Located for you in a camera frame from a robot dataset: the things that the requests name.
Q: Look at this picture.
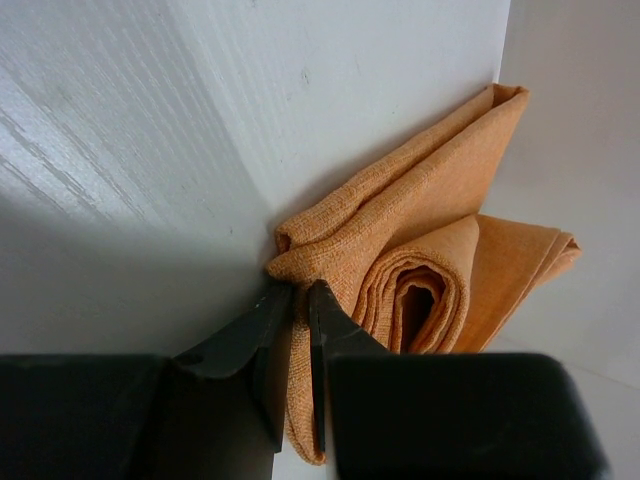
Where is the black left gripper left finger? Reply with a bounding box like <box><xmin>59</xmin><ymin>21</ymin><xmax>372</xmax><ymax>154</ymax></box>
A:
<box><xmin>174</xmin><ymin>283</ymin><xmax>293</xmax><ymax>452</ymax></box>

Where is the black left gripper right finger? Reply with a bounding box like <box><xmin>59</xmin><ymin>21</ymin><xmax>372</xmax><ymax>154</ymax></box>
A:
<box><xmin>309</xmin><ymin>280</ymin><xmax>393</xmax><ymax>453</ymax></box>

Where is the orange cloth placemat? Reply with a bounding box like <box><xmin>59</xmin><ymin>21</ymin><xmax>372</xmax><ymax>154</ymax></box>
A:
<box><xmin>266</xmin><ymin>84</ymin><xmax>581</xmax><ymax>466</ymax></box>

